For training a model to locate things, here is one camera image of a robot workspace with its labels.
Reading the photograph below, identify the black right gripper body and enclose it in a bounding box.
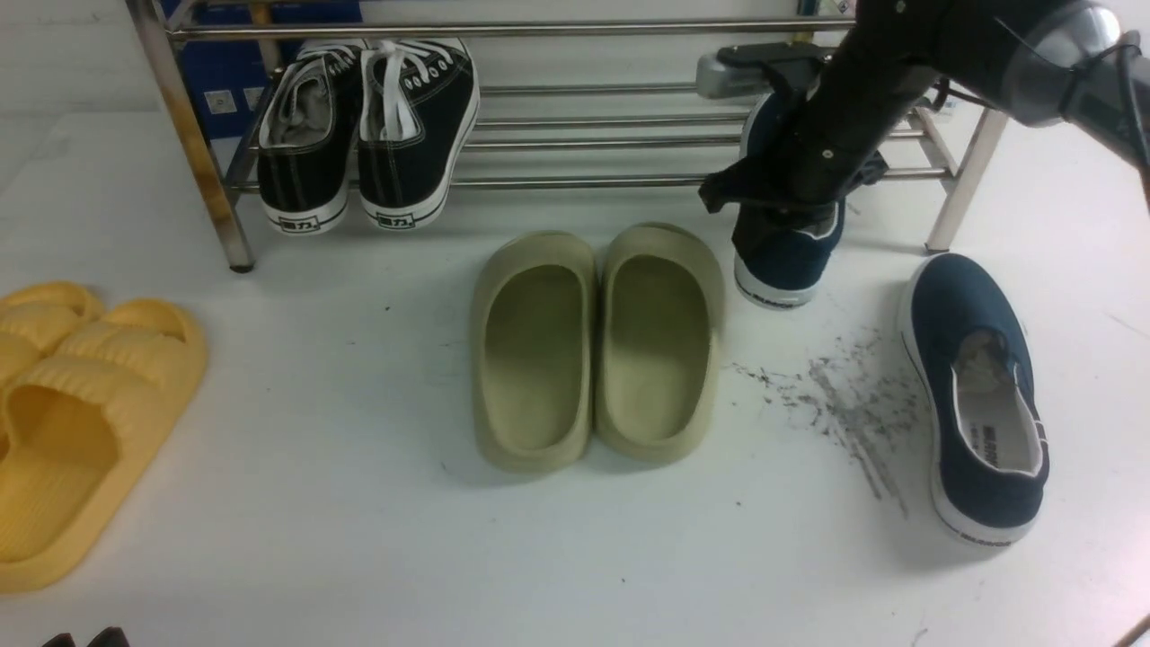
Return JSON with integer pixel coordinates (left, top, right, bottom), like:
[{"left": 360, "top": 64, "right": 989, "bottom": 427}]
[{"left": 699, "top": 68, "right": 940, "bottom": 217}]

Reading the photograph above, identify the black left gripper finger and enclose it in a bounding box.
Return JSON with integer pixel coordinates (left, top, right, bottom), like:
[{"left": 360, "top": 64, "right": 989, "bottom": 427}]
[
  {"left": 87, "top": 626, "right": 130, "bottom": 647},
  {"left": 43, "top": 634, "right": 75, "bottom": 647}
]

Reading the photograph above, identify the navy canvas slip-on shoe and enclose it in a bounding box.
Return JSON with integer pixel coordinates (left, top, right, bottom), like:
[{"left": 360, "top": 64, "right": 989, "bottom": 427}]
[
  {"left": 733, "top": 90, "right": 848, "bottom": 310},
  {"left": 898, "top": 253, "right": 1050, "bottom": 550}
]

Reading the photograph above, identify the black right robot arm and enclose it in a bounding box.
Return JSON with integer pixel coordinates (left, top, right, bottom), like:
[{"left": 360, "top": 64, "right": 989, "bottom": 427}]
[{"left": 699, "top": 1, "right": 1147, "bottom": 226}]

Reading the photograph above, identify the blue box behind rack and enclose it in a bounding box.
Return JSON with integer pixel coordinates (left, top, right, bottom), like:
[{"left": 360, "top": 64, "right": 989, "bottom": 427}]
[{"left": 178, "top": 1, "right": 362, "bottom": 139}]

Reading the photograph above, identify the stainless steel shoe rack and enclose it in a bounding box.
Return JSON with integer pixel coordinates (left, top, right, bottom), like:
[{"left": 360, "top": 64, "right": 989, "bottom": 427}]
[{"left": 127, "top": 1, "right": 1009, "bottom": 274}]

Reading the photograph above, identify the right yellow ribbed slide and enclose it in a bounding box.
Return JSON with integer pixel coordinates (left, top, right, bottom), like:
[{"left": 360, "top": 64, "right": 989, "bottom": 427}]
[{"left": 1, "top": 299, "right": 208, "bottom": 594}]

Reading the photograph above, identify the yellow ribbed slide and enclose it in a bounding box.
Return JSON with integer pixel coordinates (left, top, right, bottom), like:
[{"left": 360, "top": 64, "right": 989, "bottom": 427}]
[
  {"left": 1, "top": 282, "right": 104, "bottom": 386},
  {"left": 1, "top": 299, "right": 208, "bottom": 594}
]

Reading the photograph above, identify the right olive foam slide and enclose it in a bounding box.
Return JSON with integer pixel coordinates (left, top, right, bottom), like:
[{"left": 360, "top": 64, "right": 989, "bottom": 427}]
[{"left": 595, "top": 222, "right": 726, "bottom": 465}]

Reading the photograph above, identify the olive foam slide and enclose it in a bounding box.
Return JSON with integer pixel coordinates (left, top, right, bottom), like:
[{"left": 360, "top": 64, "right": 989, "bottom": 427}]
[
  {"left": 595, "top": 222, "right": 726, "bottom": 465},
  {"left": 469, "top": 232, "right": 598, "bottom": 473}
]

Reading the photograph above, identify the left yellow ribbed slide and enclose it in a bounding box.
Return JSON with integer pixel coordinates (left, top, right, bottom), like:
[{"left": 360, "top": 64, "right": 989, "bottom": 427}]
[{"left": 1, "top": 282, "right": 104, "bottom": 386}]

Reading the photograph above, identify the left olive foam slide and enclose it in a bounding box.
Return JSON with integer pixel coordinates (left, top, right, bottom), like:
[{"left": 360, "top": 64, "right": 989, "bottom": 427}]
[{"left": 469, "top": 232, "right": 598, "bottom": 473}]

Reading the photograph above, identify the right black canvas sneaker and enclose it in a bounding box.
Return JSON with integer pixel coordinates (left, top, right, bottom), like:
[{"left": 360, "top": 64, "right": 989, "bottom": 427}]
[{"left": 357, "top": 38, "right": 481, "bottom": 232}]

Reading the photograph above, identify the black canvas sneaker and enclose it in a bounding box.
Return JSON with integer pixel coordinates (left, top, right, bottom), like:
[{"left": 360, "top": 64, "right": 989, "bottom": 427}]
[
  {"left": 357, "top": 38, "right": 481, "bottom": 232},
  {"left": 256, "top": 40, "right": 368, "bottom": 236}
]

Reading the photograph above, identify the left black canvas sneaker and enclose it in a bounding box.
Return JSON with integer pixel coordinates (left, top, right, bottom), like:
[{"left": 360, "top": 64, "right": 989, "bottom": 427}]
[{"left": 256, "top": 40, "right": 368, "bottom": 236}]

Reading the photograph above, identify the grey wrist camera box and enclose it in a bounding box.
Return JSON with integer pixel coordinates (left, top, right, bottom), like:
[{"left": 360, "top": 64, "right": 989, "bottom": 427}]
[{"left": 695, "top": 43, "right": 841, "bottom": 101}]

